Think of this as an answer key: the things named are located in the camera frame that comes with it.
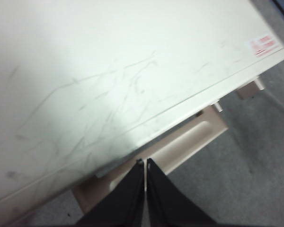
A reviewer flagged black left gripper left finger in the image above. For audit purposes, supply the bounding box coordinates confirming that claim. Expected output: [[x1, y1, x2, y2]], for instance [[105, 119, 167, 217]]
[[75, 158, 145, 227]]

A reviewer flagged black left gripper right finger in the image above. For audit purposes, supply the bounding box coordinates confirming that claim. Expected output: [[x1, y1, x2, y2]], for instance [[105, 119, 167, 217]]
[[146, 157, 219, 227]]

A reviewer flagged cream Toshiba toaster oven body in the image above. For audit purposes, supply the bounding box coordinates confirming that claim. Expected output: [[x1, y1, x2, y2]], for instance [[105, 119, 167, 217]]
[[0, 0, 284, 210]]

